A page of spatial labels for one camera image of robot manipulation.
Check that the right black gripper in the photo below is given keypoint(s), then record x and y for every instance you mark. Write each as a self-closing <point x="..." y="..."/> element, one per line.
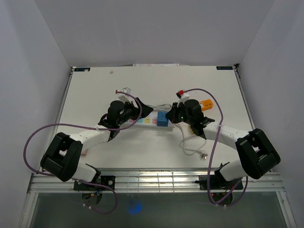
<point x="172" y="115"/>

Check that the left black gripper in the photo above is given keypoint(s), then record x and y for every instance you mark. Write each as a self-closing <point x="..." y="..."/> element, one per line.
<point x="135" y="110"/>

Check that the blue cube socket adapter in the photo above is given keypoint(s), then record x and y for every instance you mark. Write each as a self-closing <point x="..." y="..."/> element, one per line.
<point x="162" y="120"/>

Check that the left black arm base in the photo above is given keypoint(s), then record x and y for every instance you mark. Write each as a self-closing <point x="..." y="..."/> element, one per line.
<point x="106" y="180"/>

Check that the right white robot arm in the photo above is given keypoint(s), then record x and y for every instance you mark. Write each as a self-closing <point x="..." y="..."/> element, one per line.
<point x="256" y="154"/>

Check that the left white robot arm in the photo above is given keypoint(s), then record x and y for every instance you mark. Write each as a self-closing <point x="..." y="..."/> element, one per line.
<point x="62" y="157"/>

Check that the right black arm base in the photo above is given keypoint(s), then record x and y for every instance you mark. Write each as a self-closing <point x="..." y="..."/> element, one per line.
<point x="215" y="183"/>

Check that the pink plug adapter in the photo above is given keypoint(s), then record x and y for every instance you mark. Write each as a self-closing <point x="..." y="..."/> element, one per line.
<point x="84" y="153"/>

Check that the white multicolour power strip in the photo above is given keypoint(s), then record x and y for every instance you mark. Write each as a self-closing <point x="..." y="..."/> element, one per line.
<point x="150" y="123"/>

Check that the orange power strip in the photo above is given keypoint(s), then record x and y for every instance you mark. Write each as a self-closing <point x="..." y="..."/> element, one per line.
<point x="206" y="104"/>

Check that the right blue corner label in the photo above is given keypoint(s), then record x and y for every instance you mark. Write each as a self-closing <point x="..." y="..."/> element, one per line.
<point x="224" y="67"/>

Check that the blue corner label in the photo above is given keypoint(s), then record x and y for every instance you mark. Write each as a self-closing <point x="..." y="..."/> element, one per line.
<point x="82" y="69"/>
<point x="224" y="67"/>

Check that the left blue corner label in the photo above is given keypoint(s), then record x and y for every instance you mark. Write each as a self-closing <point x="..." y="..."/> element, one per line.
<point x="82" y="69"/>

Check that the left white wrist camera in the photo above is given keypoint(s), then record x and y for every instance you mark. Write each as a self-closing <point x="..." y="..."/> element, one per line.
<point x="123" y="95"/>

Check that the aluminium rail frame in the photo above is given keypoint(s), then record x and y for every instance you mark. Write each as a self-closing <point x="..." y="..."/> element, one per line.
<point x="151" y="181"/>

